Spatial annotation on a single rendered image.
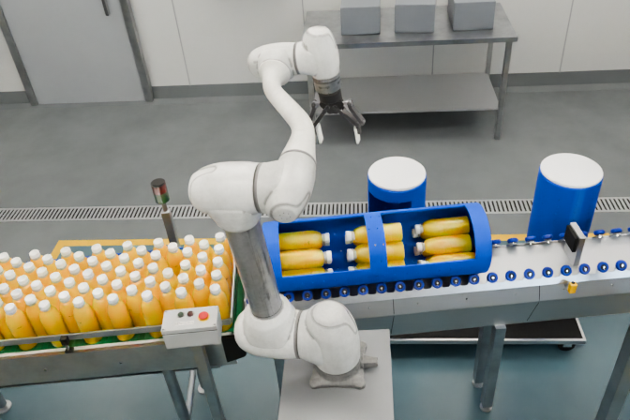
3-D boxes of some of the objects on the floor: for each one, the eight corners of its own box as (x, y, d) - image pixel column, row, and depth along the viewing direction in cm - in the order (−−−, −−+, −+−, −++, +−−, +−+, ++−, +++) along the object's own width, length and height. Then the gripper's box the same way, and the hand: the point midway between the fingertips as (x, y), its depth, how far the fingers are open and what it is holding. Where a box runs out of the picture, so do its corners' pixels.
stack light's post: (211, 366, 336) (169, 213, 270) (203, 367, 336) (160, 214, 270) (212, 360, 339) (170, 207, 274) (204, 361, 339) (161, 208, 274)
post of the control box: (238, 478, 284) (200, 339, 224) (230, 478, 284) (188, 340, 224) (238, 470, 287) (201, 331, 227) (231, 471, 287) (190, 332, 227)
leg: (492, 412, 302) (508, 329, 264) (481, 412, 302) (495, 330, 264) (489, 401, 306) (503, 319, 269) (478, 402, 306) (490, 320, 269)
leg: (485, 387, 313) (498, 305, 276) (473, 388, 313) (486, 306, 276) (481, 378, 318) (494, 295, 280) (471, 379, 318) (482, 296, 280)
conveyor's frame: (268, 460, 289) (242, 338, 236) (-75, 494, 288) (-180, 379, 234) (268, 376, 328) (246, 254, 275) (-35, 404, 326) (-116, 288, 273)
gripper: (290, 95, 200) (303, 147, 213) (363, 94, 192) (372, 148, 205) (296, 83, 205) (308, 135, 219) (367, 82, 197) (376, 135, 210)
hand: (338, 139), depth 211 cm, fingers open, 13 cm apart
